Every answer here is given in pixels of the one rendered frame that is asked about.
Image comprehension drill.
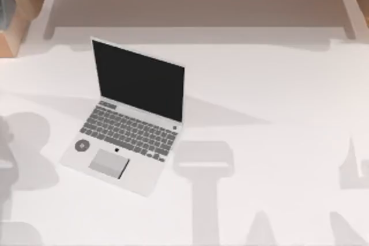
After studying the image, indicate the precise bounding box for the silver open laptop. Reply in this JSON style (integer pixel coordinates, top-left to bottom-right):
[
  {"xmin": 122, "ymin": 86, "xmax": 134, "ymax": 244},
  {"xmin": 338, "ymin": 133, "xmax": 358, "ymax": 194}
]
[{"xmin": 59, "ymin": 36, "xmax": 186, "ymax": 198}]

